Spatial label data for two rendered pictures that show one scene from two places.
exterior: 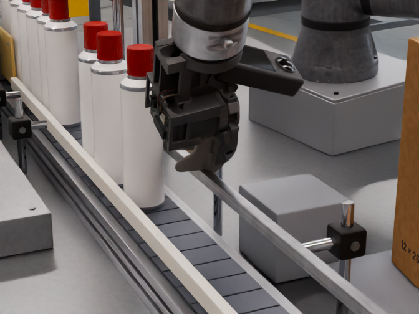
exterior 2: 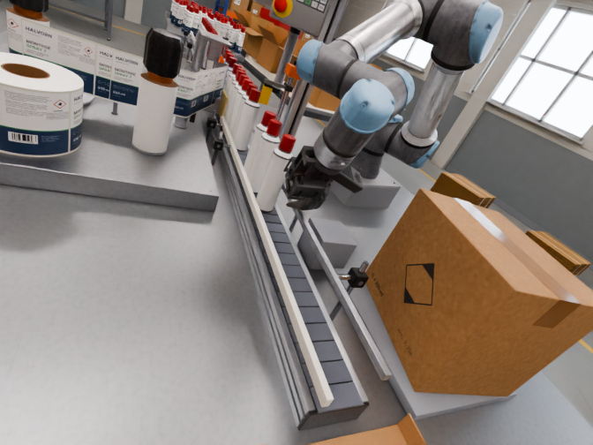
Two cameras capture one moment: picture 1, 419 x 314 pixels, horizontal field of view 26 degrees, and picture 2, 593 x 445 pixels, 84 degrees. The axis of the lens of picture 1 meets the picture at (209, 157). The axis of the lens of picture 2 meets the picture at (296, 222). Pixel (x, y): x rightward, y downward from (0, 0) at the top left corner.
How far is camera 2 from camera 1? 0.31 m
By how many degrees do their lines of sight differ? 12
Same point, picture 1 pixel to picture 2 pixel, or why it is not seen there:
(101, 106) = (259, 154)
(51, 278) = (209, 229)
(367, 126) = (364, 199)
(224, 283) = (289, 268)
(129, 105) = (273, 162)
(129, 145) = (266, 180)
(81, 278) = (222, 234)
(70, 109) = (243, 143)
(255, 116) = not seen: hidden behind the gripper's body
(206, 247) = (285, 243)
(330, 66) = (359, 167)
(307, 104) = not seen: hidden behind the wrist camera
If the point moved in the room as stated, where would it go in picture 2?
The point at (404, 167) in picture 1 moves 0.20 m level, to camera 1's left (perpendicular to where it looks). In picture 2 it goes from (389, 243) to (309, 213)
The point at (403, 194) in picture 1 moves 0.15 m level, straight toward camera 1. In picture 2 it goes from (382, 253) to (378, 291)
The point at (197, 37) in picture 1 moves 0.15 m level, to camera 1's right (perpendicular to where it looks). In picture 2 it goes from (328, 154) to (405, 186)
